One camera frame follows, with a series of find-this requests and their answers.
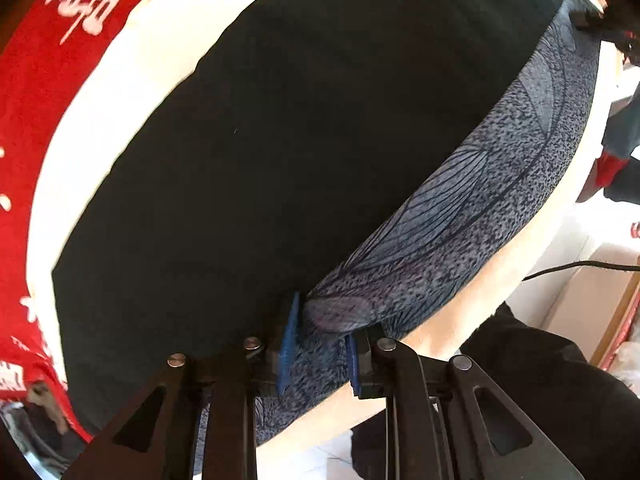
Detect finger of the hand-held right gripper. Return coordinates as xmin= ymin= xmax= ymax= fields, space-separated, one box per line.
xmin=571 ymin=10 xmax=623 ymax=43

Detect cardboard box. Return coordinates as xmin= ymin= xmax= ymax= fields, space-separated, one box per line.
xmin=542 ymin=245 xmax=640 ymax=372

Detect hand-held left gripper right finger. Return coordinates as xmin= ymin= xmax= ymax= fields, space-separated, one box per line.
xmin=345 ymin=325 xmax=586 ymax=480

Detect red printed blanket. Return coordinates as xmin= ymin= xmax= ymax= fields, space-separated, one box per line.
xmin=0 ymin=0 xmax=182 ymax=443

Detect cream mat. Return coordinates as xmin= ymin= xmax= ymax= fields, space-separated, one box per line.
xmin=25 ymin=0 xmax=628 ymax=448

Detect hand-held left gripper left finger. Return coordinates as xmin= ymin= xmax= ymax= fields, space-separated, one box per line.
xmin=62 ymin=291 xmax=303 ymax=480

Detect black pants with patterned lining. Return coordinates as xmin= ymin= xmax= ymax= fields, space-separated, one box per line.
xmin=51 ymin=0 xmax=602 ymax=478

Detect person's right leg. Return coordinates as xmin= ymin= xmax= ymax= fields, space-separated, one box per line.
xmin=457 ymin=302 xmax=640 ymax=480

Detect black cable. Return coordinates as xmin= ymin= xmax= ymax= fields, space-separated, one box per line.
xmin=522 ymin=259 xmax=640 ymax=282

